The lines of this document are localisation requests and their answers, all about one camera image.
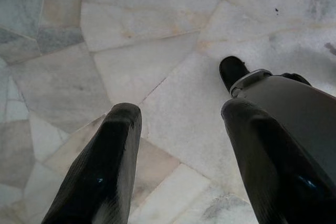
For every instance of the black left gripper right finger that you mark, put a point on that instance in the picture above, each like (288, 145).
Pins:
(270, 171)

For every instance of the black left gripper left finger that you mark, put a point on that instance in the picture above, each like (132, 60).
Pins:
(99, 171)

